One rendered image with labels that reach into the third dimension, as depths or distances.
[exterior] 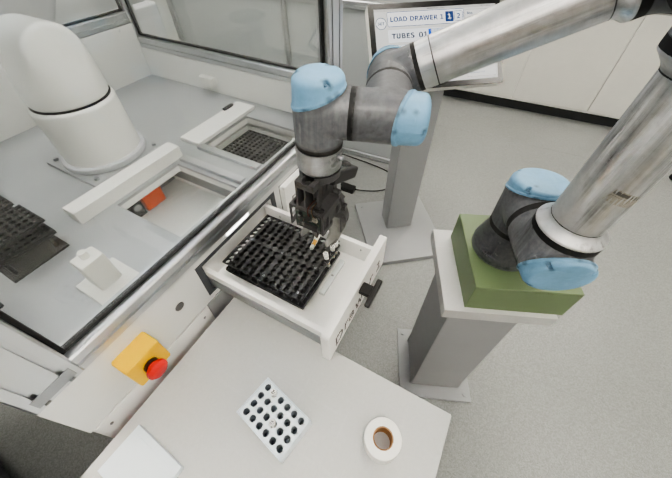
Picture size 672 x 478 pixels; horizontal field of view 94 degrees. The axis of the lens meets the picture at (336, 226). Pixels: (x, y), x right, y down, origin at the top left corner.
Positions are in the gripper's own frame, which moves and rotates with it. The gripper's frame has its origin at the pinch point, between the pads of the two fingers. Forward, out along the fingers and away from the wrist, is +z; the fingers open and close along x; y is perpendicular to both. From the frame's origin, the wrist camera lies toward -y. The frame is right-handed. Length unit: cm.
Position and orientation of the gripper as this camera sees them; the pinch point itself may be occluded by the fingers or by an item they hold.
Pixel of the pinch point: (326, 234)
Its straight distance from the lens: 69.3
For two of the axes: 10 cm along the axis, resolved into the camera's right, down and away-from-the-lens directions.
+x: 8.8, 3.7, -3.1
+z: -0.2, 6.7, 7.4
